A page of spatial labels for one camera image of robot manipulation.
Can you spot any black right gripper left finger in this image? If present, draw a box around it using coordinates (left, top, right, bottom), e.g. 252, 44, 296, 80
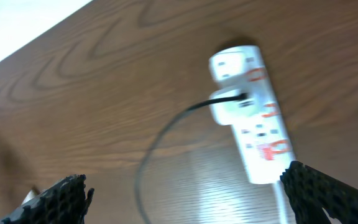
0, 174, 94, 224

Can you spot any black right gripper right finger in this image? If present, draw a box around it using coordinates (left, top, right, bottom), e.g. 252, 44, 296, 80
280, 161, 358, 224

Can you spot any black USB charging cable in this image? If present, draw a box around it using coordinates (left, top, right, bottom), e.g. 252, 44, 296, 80
134, 93, 248, 224

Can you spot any white USB charger adapter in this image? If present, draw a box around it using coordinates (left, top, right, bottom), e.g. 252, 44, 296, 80
209, 87, 258, 126

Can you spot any white power strip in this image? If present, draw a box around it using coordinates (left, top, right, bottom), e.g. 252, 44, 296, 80
209, 45, 295, 184

